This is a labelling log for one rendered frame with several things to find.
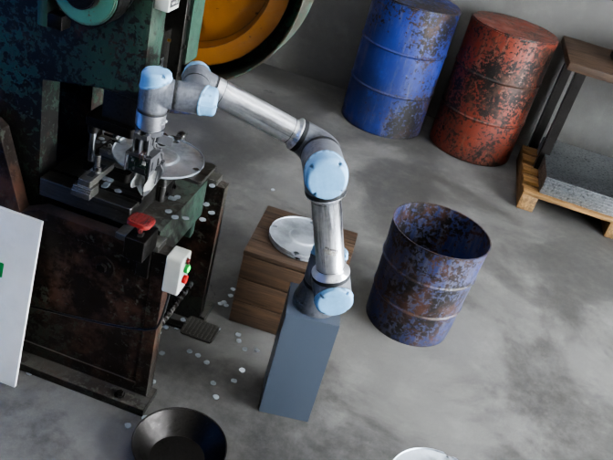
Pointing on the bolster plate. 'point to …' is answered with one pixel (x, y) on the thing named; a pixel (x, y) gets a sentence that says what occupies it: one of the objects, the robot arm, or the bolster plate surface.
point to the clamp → (86, 189)
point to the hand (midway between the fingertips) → (144, 190)
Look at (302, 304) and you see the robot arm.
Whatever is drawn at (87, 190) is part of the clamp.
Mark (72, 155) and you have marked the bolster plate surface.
